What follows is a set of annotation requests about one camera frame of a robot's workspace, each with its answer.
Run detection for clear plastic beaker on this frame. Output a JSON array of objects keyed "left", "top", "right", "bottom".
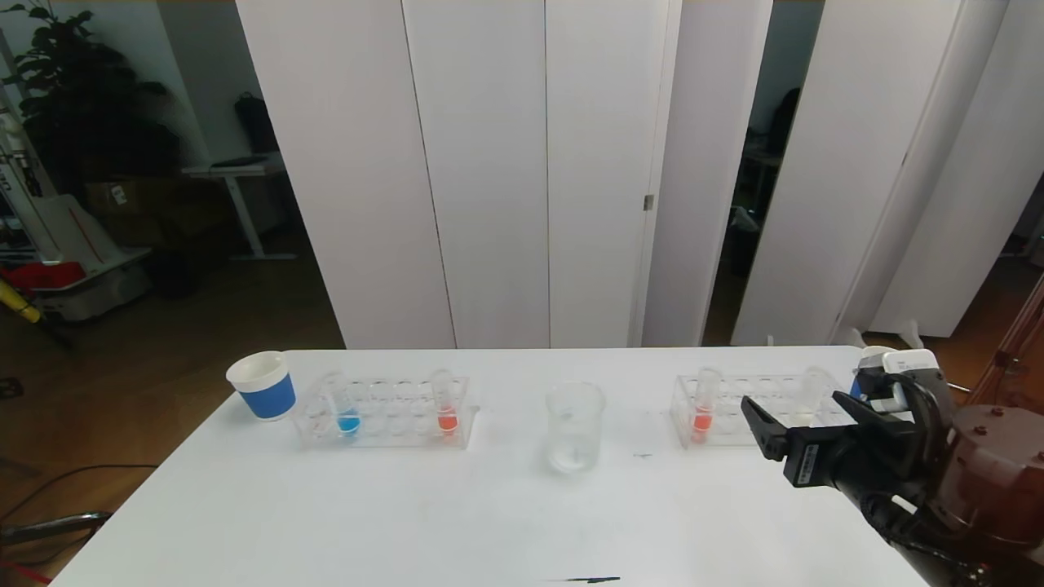
[{"left": 545, "top": 381, "right": 607, "bottom": 475}]

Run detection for white folding partition screen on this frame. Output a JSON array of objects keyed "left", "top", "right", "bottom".
[
  {"left": 730, "top": 0, "right": 1044, "bottom": 355},
  {"left": 236, "top": 0, "right": 773, "bottom": 350}
]

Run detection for black bag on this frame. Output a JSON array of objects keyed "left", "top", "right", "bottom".
[{"left": 235, "top": 93, "right": 281, "bottom": 157}]

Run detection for white machine base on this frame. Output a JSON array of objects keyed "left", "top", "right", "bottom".
[{"left": 0, "top": 194, "right": 154, "bottom": 323}]

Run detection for pale yellow pigment test tube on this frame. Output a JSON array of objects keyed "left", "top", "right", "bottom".
[{"left": 787, "top": 365, "right": 829, "bottom": 429}]

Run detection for white office desk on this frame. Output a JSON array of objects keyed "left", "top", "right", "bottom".
[{"left": 181, "top": 155, "right": 299, "bottom": 263}]

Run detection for blue pigment test tube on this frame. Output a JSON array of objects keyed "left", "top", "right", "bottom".
[{"left": 322, "top": 372, "right": 362, "bottom": 439}]

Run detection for blue sleeved white paper cup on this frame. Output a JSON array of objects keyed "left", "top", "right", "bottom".
[
  {"left": 226, "top": 351, "right": 298, "bottom": 422},
  {"left": 851, "top": 346, "right": 898, "bottom": 400}
]

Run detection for brown cardboard box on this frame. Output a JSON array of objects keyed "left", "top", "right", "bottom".
[{"left": 84, "top": 179, "right": 168, "bottom": 219}]

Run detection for black floor cable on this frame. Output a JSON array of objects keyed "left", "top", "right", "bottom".
[{"left": 0, "top": 465, "right": 160, "bottom": 523}]

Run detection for red pigment test tube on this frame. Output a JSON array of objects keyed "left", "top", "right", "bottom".
[
  {"left": 690, "top": 367, "right": 723, "bottom": 445},
  {"left": 430, "top": 369, "right": 460, "bottom": 437}
]

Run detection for dark green potted plant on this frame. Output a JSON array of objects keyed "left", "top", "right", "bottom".
[{"left": 0, "top": 0, "right": 182, "bottom": 196}]

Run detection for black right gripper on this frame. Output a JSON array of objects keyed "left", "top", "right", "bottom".
[{"left": 740, "top": 390, "right": 918, "bottom": 517}]

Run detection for reddish brown metal stand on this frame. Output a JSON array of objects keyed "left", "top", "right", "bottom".
[{"left": 950, "top": 273, "right": 1044, "bottom": 408}]

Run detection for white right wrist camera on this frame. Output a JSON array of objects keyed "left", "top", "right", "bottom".
[{"left": 856, "top": 351, "right": 940, "bottom": 425}]

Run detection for white upright machine column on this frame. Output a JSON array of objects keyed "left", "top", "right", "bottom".
[{"left": 0, "top": 106, "right": 42, "bottom": 262}]

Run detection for clear acrylic test tube rack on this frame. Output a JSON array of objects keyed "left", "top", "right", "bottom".
[
  {"left": 292, "top": 375, "right": 480, "bottom": 451},
  {"left": 670, "top": 373, "right": 857, "bottom": 449}
]

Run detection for yellow tool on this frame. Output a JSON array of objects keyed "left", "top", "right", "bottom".
[{"left": 0, "top": 280, "right": 43, "bottom": 325}]

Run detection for grey metal floor bar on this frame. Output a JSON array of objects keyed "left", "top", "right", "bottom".
[{"left": 0, "top": 512, "right": 113, "bottom": 549}]

